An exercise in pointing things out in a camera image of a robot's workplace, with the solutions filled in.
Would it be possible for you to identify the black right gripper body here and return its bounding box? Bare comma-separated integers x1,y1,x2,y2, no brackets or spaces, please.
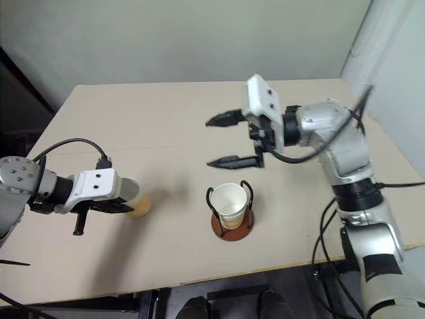
246,114,278,155

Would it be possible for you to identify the tan paper cup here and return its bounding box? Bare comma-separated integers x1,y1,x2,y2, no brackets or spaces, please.
120,177,152,219

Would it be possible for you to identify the wire cup holder brown base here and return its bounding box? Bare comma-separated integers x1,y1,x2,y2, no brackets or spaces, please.
205,180,256,241

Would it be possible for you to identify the white paper cup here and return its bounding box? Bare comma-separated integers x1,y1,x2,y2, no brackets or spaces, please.
211,182,248,230

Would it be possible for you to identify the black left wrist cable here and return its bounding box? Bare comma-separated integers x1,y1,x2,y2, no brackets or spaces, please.
32,137,113,171

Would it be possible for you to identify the black hanging cable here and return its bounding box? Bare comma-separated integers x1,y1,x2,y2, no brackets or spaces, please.
311,197,366,319

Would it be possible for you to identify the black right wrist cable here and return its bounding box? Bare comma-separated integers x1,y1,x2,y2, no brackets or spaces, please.
269,84,375,165

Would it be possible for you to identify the black right elbow cable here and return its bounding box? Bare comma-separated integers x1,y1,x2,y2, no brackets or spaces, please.
374,180,425,191

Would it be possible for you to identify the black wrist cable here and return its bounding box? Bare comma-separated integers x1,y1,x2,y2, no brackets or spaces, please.
269,84,375,165
32,137,113,171

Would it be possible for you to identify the black table frame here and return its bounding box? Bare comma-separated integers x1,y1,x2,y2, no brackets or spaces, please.
0,284,270,319

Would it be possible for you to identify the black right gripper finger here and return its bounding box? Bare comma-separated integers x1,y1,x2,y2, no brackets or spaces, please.
206,152,266,171
205,108,249,128

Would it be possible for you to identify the dark rounded shape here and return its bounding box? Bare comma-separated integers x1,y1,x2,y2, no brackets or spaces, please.
258,290,289,319
177,296,209,319

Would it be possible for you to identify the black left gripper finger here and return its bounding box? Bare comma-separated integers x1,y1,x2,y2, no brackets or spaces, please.
72,207,89,237
94,199,136,215

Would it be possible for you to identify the white partition panel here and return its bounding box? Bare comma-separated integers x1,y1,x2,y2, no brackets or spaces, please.
341,0,425,187

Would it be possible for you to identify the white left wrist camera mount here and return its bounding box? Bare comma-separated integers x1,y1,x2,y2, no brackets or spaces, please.
54,167,121,214

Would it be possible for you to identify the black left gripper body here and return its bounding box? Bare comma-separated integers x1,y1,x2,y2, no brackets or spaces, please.
71,197,108,213

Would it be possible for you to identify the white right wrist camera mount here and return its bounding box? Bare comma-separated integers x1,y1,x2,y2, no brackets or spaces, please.
240,74,286,149

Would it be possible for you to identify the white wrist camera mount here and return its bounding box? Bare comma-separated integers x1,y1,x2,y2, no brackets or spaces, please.
54,167,121,214
240,74,286,149

